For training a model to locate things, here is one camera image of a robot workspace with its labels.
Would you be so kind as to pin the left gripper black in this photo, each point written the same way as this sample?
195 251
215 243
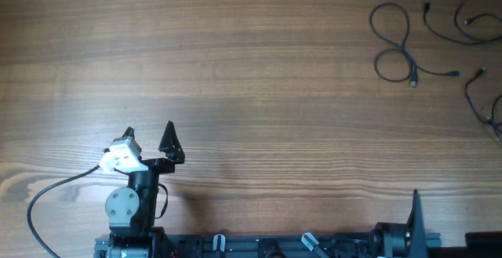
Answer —
172 150

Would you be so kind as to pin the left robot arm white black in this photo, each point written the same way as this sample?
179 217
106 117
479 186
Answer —
131 209

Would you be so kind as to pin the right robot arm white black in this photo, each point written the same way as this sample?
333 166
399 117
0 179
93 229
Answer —
402 239

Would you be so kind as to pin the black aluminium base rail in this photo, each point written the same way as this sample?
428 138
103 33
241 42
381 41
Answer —
191 246

